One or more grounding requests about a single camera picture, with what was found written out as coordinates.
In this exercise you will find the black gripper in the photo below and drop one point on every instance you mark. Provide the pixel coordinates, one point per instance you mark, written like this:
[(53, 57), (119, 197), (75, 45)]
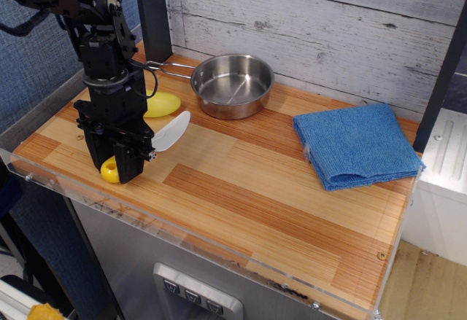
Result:
[(113, 122)]

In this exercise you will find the yellow handled white toy knife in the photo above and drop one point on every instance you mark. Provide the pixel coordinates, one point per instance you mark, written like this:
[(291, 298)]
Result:
[(165, 138)]

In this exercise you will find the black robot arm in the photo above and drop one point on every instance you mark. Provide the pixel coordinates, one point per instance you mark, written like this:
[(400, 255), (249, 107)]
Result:
[(98, 30)]

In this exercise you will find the stainless steel pot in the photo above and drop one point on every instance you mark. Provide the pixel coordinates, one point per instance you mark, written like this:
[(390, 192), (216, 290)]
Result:
[(227, 87)]

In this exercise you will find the yellow plastic banana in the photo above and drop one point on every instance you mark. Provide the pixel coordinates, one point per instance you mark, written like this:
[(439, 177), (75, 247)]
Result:
[(162, 104)]

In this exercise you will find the stainless steel cabinet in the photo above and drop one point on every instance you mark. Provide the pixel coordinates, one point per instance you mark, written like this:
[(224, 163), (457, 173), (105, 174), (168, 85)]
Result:
[(127, 254)]

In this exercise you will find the silver button control panel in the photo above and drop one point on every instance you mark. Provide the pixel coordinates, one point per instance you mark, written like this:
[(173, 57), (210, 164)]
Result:
[(172, 282)]

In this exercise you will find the clear acrylic front guard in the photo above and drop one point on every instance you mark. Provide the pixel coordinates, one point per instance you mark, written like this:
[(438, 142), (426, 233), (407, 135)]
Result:
[(256, 211)]

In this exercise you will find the yellow black object bottom left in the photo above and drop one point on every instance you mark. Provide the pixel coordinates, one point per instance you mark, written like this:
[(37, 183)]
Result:
[(40, 311)]

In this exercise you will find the blue folded cloth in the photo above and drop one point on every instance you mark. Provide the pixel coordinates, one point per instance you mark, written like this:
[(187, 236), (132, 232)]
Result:
[(357, 146)]

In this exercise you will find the white side counter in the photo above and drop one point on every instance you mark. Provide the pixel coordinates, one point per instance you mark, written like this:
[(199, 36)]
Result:
[(436, 217)]

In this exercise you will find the black left vertical post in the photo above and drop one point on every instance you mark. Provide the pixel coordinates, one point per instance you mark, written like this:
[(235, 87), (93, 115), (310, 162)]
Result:
[(155, 29)]

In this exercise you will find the black vertical post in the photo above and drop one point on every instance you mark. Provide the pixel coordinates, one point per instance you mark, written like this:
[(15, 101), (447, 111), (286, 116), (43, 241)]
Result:
[(447, 71), (155, 29)]

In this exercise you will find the black right vertical post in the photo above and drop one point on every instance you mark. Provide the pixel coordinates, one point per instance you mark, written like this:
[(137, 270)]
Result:
[(447, 71)]

